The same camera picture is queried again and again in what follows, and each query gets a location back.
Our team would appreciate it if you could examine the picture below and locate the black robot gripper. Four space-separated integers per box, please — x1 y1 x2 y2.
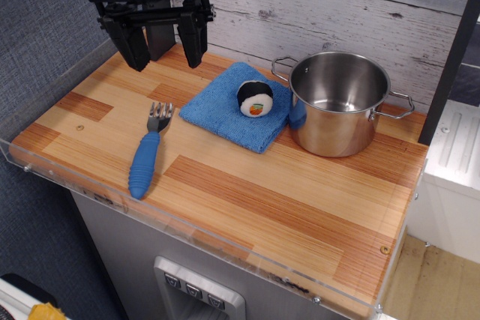
89 0 215 72

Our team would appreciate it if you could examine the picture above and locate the blue handled metal fork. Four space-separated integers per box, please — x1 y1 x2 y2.
128 103 173 199

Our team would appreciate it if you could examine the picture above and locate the stainless steel pot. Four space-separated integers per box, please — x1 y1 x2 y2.
285 51 415 157

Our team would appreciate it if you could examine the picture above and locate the blue folded cloth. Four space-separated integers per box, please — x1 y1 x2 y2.
180 62 290 154

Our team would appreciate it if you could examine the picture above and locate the plush sushi roll toy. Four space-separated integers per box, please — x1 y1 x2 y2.
236 80 273 118

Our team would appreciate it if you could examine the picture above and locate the clear acrylic table guard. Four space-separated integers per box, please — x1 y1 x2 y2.
1 46 427 319

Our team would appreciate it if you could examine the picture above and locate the grey cabinet with button panel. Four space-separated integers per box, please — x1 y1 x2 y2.
72 193 343 319

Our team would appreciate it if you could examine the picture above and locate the white appliance at right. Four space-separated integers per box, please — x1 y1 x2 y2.
406 100 479 263

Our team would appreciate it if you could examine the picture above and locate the black vertical post left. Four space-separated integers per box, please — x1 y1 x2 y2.
145 25 176 61

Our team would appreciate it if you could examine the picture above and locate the black vertical post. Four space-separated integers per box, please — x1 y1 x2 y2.
145 25 176 61
418 0 480 146

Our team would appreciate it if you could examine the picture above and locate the black vertical post right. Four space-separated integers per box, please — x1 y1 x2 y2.
418 0 480 146

